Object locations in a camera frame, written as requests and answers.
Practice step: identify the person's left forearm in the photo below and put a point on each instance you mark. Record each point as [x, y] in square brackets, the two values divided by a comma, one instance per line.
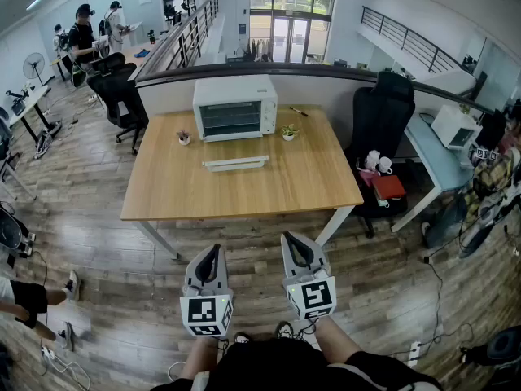
[199, 357]

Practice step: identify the black chair with jacket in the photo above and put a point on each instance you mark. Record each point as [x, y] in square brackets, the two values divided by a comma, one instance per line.
[382, 116]

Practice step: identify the black standing fan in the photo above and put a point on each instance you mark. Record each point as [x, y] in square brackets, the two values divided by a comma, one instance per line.
[33, 65]

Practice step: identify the glass entrance door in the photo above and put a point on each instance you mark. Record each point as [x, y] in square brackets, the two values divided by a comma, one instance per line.
[293, 18]

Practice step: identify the blue cloth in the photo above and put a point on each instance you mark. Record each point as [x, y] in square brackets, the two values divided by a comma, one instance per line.
[141, 53]

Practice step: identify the small green potted plant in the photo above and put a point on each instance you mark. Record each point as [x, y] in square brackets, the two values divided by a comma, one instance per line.
[289, 133]

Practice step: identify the black metal railing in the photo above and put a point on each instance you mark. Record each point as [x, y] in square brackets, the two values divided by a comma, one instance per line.
[195, 31]
[407, 35]

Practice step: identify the white toaster oven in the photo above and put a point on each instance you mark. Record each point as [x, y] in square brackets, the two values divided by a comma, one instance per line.
[234, 92]

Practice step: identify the black office chair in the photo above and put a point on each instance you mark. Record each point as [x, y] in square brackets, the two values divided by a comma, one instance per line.
[118, 92]

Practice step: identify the person's right forearm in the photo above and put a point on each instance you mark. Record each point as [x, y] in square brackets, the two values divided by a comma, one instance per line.
[338, 340]

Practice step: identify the person's black clothing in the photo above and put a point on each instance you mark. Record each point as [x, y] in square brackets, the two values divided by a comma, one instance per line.
[285, 369]

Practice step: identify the pink white plush toy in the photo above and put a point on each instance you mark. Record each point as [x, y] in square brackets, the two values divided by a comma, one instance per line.
[371, 159]

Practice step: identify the light blue desk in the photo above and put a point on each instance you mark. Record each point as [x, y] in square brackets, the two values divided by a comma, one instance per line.
[431, 157]

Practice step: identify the black round wheeled device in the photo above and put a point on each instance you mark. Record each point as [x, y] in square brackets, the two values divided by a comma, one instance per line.
[10, 230]

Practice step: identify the person's left shoe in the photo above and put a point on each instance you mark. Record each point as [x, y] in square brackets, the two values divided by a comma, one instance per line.
[242, 337]

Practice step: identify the white long bar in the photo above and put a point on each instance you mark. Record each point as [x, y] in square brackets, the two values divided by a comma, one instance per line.
[236, 163]

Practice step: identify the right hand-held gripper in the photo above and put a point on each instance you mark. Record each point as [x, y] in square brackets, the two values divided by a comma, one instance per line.
[313, 295]

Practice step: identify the white desk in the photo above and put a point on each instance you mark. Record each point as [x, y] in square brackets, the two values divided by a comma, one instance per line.
[32, 100]

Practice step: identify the person's shoe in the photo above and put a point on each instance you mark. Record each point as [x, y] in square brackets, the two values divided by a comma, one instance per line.
[285, 329]
[242, 337]

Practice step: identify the red book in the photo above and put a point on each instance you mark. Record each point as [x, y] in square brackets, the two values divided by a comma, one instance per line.
[388, 186]

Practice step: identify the white mug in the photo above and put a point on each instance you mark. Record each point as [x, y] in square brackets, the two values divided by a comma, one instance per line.
[385, 165]

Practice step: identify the white floor power strip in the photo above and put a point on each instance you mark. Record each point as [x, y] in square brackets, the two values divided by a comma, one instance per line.
[48, 352]
[414, 352]

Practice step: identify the white face mask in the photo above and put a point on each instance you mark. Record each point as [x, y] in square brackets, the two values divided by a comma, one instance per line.
[383, 204]

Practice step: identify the small pink potted plant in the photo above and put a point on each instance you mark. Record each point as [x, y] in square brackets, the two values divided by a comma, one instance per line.
[184, 137]

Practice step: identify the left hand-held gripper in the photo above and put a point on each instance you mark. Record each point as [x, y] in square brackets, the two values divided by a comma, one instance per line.
[203, 316]

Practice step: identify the black marker pen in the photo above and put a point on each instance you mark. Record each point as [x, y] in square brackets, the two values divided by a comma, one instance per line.
[299, 112]

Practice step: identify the person's right shoe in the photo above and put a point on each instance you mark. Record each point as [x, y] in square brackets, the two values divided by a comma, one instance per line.
[285, 329]

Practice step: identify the pink box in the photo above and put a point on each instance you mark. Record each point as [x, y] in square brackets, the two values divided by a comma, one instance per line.
[367, 176]

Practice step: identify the black bottle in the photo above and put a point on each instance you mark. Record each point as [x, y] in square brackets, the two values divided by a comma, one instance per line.
[152, 37]

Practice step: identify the white table leg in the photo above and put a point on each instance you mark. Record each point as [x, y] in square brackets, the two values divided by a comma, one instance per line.
[158, 240]
[334, 226]

